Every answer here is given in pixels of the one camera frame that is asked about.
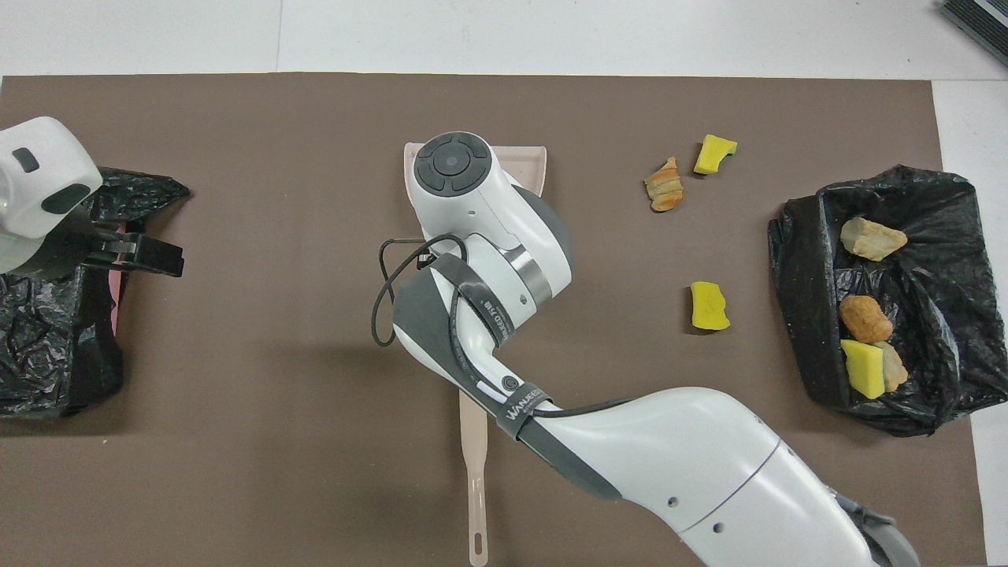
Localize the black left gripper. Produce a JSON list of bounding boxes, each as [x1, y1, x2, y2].
[[14, 209, 186, 278]]

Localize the beige plastic dustpan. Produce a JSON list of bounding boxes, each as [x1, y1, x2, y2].
[[403, 142, 550, 215]]

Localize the beige hand brush black bristles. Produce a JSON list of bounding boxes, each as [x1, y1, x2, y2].
[[459, 390, 490, 567]]

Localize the sliced orange bread toy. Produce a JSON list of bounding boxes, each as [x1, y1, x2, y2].
[[644, 156, 684, 213]]

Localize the yellow sponge piece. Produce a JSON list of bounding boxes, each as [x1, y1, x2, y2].
[[691, 281, 731, 332], [840, 339, 887, 400], [694, 134, 739, 176]]

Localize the brown round bun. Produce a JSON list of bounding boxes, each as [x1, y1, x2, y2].
[[839, 295, 895, 344]]

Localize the pale bread piece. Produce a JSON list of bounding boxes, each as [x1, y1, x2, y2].
[[874, 341, 909, 393]]

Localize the black bag lined pink bin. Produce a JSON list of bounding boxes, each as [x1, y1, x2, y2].
[[0, 167, 191, 419]]

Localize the brown table mat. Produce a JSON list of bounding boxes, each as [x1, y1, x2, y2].
[[0, 72, 988, 567]]

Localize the pale tan bread chunk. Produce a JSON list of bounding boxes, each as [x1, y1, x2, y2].
[[840, 217, 908, 262]]

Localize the dark grey ribbed object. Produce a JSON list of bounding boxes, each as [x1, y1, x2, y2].
[[937, 0, 1008, 68]]

